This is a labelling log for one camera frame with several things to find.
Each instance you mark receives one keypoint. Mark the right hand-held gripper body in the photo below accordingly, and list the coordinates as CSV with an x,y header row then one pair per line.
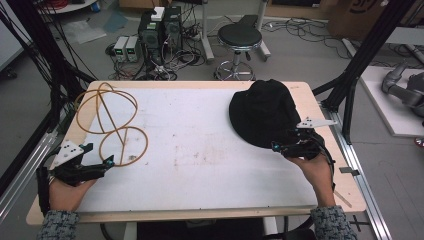
x,y
305,146

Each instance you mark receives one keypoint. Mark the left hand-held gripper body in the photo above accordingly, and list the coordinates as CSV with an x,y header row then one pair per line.
x,y
68,153

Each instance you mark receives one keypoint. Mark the black hat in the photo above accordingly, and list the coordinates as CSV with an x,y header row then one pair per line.
x,y
263,111

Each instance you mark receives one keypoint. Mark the person's right hand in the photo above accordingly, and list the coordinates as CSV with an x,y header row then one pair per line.
x,y
318,176

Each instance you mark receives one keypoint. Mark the person's left hand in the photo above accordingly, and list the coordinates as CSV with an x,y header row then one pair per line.
x,y
65,196

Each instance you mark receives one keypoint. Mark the white table mat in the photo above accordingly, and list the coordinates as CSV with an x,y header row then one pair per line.
x,y
200,146

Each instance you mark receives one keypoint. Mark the white floor board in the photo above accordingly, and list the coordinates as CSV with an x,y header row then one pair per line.
x,y
390,110

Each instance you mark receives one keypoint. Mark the grey bench power supply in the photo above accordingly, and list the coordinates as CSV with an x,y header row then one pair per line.
x,y
132,48
120,48

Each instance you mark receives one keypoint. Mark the black round stool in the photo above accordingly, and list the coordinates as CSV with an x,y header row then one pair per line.
x,y
239,36

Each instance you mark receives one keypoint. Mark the person's dark clothing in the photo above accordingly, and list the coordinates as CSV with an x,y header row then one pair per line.
x,y
200,230

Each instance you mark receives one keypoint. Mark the clear plastic sheet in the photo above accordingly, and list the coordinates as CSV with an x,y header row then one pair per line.
x,y
83,31

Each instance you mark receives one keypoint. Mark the black computer tower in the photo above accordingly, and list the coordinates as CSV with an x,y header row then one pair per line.
x,y
173,28
150,40

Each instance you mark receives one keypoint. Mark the cardboard box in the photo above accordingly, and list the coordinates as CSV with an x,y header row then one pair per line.
x,y
360,18

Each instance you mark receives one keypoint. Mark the white box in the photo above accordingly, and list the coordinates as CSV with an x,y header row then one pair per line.
x,y
158,14

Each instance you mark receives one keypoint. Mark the aluminium rail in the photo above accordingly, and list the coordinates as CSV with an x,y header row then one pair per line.
x,y
358,186
23,173

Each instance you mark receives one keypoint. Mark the metal bracket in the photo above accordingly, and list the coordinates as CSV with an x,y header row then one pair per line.
x,y
349,171

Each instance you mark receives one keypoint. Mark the black metal frame stand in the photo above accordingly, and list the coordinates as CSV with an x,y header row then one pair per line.
x,y
360,63
36,50

